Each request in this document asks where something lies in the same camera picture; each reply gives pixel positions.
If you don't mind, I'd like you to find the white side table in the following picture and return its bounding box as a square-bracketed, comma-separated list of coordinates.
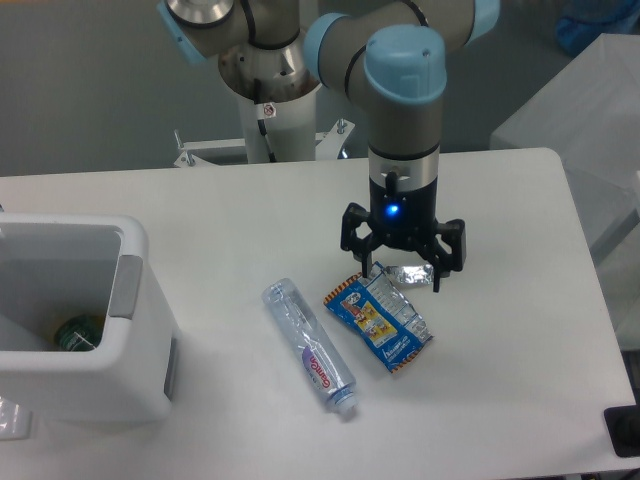
[490, 34, 639, 351]

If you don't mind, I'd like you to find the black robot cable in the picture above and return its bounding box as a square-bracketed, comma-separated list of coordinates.
[252, 77, 279, 163]

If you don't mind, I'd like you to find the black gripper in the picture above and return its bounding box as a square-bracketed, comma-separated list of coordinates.
[340, 179, 466, 293]

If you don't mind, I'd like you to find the green can in bin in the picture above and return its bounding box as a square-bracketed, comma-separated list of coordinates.
[53, 314, 105, 352]

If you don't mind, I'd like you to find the clear plastic water bottle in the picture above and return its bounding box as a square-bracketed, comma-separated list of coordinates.
[261, 278, 358, 420]

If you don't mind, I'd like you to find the clear plastic item bottom left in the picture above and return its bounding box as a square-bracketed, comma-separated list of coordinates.
[0, 397, 32, 441]

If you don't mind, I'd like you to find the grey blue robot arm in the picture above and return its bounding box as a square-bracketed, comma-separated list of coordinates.
[157, 1, 500, 281]

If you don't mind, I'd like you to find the white trash can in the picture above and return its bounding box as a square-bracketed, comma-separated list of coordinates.
[1, 213, 179, 422]

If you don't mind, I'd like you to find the blue bag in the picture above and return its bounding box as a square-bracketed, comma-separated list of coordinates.
[555, 0, 639, 57]

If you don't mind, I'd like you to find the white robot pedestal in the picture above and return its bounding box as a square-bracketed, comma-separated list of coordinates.
[235, 82, 320, 164]

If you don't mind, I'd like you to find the white pedestal base frame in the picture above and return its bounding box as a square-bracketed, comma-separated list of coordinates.
[173, 118, 356, 168]

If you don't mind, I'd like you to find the blue snack wrapper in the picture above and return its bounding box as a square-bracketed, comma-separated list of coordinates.
[323, 262, 433, 373]

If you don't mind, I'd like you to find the black device at edge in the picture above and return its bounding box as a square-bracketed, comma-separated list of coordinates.
[604, 405, 639, 458]

